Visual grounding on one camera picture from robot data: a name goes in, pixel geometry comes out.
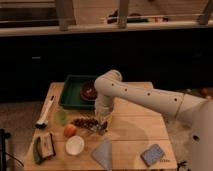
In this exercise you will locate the bunch of dark grapes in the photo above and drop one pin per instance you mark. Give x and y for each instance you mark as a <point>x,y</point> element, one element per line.
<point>87,123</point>

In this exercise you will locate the silver metal fork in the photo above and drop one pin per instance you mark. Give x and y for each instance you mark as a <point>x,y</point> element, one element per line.
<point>92,132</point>

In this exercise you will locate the orange fruit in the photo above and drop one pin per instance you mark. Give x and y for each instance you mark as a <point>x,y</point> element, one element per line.
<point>70,130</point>

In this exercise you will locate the grey folded cloth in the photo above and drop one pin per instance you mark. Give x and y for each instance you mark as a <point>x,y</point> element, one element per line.
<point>103,154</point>

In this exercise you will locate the green cucumber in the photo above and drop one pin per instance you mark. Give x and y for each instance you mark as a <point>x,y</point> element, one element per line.
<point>36,155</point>

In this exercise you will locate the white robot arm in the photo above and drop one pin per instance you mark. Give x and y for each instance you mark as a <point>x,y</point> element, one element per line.
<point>196,112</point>

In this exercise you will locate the dark red bowl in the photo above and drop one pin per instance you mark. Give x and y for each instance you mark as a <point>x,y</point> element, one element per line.
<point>88,91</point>

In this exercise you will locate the blue sponge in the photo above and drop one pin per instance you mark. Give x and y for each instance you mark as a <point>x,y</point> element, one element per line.
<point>152,155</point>

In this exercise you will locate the green plastic cup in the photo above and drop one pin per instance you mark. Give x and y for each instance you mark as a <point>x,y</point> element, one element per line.
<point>60,117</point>

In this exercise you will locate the small metal cup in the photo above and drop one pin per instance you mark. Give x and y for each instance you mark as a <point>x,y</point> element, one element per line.
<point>102,128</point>

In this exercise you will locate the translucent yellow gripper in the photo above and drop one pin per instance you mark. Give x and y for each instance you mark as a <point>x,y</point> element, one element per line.
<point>103,118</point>

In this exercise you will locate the brown sandwich block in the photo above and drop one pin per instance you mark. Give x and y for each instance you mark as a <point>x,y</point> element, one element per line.
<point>47,147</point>

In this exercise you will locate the black stand with cable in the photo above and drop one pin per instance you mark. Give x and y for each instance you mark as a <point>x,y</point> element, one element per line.
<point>3,137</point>

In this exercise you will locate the green plastic tray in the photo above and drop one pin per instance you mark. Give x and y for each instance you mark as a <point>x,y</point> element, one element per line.
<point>70,96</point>

